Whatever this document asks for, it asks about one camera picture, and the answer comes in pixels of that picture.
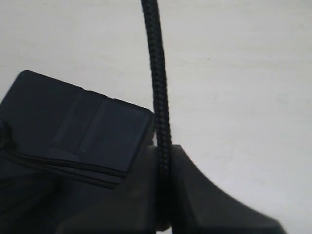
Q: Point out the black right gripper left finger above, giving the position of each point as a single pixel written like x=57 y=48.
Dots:
x=129 y=209

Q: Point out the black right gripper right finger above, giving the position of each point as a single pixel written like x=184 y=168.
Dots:
x=200 y=207

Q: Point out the black plastic carrying case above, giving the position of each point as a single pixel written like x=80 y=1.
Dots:
x=52 y=119

